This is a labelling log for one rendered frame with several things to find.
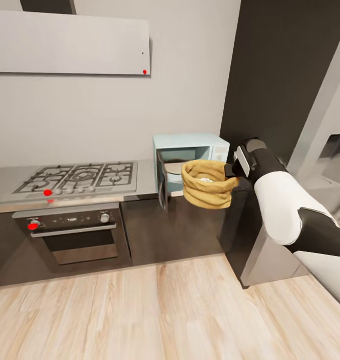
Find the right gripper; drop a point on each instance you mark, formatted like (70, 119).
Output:
(232, 170)

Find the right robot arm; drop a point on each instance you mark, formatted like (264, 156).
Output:
(291, 216)

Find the burner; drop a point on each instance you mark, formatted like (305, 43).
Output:
(61, 181)

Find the range hood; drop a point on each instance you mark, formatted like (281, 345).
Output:
(48, 36)

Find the popcorn bag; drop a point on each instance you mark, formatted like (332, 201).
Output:
(213, 193)

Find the microwave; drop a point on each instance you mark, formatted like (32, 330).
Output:
(172, 151)

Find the fridge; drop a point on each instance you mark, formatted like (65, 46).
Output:
(284, 88)

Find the oven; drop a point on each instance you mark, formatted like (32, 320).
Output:
(76, 237)

